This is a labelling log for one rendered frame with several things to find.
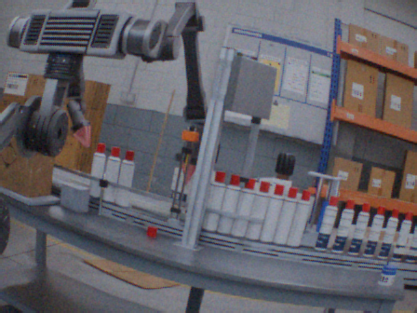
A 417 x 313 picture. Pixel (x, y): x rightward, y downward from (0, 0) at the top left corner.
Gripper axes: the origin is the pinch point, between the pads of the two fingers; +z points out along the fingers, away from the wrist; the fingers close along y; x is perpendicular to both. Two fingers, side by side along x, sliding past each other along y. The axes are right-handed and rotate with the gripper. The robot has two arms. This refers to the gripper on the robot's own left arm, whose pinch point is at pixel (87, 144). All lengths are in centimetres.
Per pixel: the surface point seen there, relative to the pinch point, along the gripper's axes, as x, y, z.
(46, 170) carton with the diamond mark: 12.5, -25.3, 4.7
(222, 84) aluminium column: -59, -17, 11
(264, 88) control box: -69, -9, 17
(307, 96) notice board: -53, 420, -33
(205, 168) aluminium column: -42, -17, 32
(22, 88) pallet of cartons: 156, 264, -155
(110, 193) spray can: -1.6, -1.9, 21.2
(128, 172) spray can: -12.5, -2.0, 18.3
